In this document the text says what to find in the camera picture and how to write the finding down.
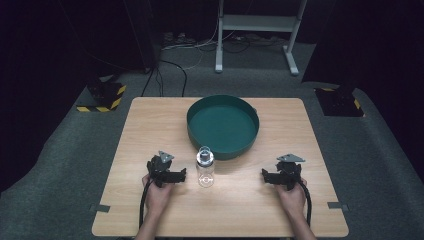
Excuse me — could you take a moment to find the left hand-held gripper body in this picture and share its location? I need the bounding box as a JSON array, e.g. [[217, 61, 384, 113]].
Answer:
[[146, 150, 175, 188]]

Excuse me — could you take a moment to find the white metal stand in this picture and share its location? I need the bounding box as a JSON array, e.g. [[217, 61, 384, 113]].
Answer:
[[214, 0, 308, 77]]

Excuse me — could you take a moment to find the grey tape strip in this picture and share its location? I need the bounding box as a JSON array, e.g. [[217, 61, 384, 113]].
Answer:
[[326, 201, 350, 212], [89, 203, 111, 214]]

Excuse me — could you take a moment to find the person's right hand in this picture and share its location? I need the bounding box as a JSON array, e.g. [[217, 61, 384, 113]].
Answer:
[[274, 177, 308, 219]]

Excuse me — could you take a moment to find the clear plastic water bottle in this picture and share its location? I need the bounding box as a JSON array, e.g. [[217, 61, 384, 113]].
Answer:
[[195, 145, 216, 189]]

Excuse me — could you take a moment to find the black floor cable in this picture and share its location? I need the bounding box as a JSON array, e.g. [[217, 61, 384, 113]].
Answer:
[[140, 59, 188, 98]]

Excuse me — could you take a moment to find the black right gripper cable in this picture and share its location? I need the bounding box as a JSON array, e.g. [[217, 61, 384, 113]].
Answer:
[[299, 181, 313, 228]]

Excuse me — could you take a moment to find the black striped stand base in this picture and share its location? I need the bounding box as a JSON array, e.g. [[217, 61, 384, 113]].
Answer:
[[314, 86, 366, 118], [76, 81, 128, 114]]

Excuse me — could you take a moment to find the person's left hand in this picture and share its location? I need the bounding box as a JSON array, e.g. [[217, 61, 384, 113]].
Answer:
[[141, 174, 175, 218]]

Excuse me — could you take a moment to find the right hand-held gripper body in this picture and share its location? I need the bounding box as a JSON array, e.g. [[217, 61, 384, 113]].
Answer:
[[275, 153, 306, 192]]

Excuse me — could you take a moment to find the green round basin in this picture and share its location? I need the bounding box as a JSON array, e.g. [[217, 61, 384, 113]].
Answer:
[[186, 94, 261, 161]]

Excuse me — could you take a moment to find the white floor cable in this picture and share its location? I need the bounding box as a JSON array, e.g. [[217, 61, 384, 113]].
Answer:
[[161, 19, 221, 72]]

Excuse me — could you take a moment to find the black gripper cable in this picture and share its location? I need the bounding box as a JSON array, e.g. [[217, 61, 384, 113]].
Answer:
[[138, 179, 154, 232], [299, 181, 313, 228]]

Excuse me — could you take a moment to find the power strip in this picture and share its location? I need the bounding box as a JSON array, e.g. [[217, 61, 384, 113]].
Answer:
[[162, 31, 197, 47]]

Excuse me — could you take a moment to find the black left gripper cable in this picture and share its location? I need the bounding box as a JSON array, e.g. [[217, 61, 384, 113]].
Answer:
[[138, 179, 154, 232]]

